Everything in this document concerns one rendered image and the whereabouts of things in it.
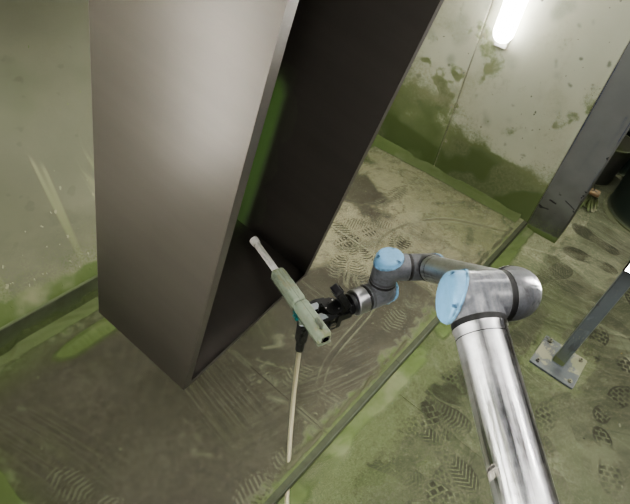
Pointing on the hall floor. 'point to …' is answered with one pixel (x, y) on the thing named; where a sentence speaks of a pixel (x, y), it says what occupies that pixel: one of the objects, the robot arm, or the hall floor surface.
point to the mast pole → (594, 317)
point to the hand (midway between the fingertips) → (301, 318)
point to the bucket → (618, 160)
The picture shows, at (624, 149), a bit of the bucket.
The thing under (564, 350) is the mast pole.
